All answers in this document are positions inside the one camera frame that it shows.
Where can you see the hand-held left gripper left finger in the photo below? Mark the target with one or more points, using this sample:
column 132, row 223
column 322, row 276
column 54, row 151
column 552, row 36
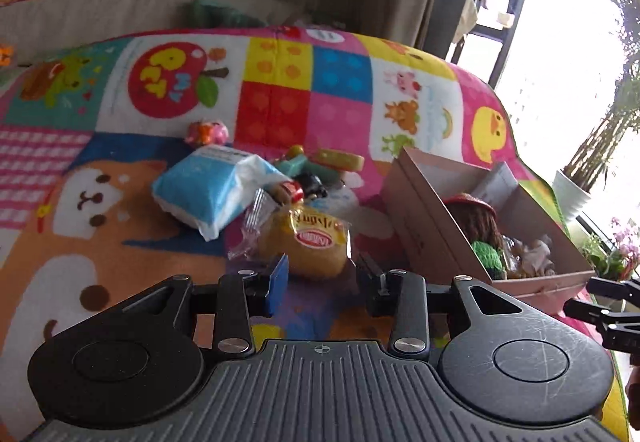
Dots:
column 277, row 279

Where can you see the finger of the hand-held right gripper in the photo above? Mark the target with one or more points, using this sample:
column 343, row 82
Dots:
column 595, row 314
column 612, row 289

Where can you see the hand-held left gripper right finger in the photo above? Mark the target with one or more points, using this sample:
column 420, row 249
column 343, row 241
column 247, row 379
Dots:
column 370, row 279

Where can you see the yellow bread packet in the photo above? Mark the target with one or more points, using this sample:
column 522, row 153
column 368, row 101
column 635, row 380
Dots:
column 310, row 242

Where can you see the pink cardboard box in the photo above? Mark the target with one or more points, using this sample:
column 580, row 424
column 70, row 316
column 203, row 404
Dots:
column 425, row 217

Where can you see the small red brown figure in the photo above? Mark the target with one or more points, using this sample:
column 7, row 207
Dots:
column 290, row 192

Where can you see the small black toy figure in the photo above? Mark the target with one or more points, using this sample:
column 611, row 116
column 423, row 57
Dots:
column 310, row 182

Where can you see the blue tissue pack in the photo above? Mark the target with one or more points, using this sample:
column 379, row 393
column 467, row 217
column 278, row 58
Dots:
column 210, row 192

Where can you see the teal toy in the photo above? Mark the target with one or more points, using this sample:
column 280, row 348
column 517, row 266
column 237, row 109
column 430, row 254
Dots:
column 292, row 166

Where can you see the yellow round toy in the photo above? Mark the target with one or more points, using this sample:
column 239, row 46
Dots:
column 340, row 160

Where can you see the small pink toy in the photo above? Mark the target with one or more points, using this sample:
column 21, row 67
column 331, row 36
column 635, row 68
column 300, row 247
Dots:
column 207, row 133

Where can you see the pink flowering plant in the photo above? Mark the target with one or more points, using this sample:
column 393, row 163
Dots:
column 620, row 247

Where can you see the clear wrapped snack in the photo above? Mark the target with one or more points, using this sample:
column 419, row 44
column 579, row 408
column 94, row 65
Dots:
column 530, row 254

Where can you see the white plant pot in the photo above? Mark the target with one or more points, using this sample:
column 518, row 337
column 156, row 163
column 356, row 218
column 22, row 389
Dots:
column 570, row 197

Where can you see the doll with red hat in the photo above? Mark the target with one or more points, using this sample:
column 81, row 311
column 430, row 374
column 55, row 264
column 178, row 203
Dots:
column 475, row 227

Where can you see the colourful printed blanket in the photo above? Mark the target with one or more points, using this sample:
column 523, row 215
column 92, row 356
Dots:
column 125, row 242

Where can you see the green potted plant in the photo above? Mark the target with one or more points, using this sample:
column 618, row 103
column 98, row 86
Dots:
column 615, row 112

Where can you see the teal cloth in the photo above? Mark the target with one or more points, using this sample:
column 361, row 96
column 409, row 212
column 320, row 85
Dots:
column 220, row 12

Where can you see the black window frame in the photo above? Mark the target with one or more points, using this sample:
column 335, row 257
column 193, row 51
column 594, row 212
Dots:
column 500, row 27

